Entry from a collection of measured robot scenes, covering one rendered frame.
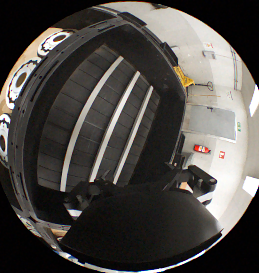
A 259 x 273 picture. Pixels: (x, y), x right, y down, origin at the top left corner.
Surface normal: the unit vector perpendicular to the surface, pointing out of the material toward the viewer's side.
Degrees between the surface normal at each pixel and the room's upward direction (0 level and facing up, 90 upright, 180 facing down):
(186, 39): 90
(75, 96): 0
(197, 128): 90
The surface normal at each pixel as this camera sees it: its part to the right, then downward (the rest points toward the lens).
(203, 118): -0.70, -0.24
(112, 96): 0.65, 0.18
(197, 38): -0.30, 0.95
